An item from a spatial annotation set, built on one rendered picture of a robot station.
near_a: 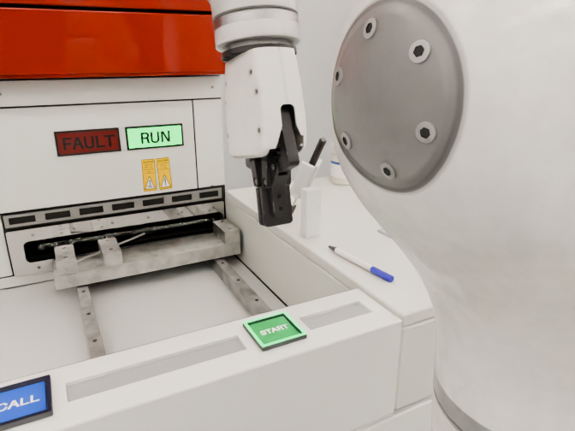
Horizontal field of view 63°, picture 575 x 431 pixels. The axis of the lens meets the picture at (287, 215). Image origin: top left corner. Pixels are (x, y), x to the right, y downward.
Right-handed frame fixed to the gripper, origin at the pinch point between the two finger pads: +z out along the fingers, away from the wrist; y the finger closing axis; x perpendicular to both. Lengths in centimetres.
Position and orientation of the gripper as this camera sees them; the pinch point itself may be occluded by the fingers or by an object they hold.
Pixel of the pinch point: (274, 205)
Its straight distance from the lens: 48.9
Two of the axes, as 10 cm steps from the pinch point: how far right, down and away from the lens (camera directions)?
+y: 4.5, 0.9, -8.9
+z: 1.0, 9.8, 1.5
